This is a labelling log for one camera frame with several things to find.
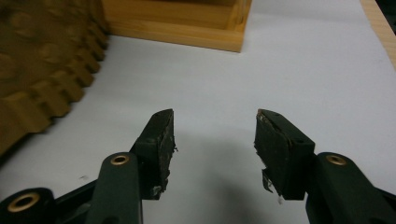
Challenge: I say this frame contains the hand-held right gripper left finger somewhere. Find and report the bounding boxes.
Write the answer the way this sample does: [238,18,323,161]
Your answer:
[130,108,178,201]

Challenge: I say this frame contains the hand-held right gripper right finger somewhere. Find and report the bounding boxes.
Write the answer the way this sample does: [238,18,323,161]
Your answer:
[253,108,316,201]

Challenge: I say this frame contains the wooden shoe rack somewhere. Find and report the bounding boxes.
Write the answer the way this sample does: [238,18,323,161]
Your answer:
[101,0,253,53]

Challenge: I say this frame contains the brown suede boot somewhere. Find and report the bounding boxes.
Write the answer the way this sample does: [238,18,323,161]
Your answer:
[0,0,110,157]

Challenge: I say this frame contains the white table sheet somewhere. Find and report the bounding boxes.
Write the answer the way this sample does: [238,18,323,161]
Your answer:
[0,0,396,224]

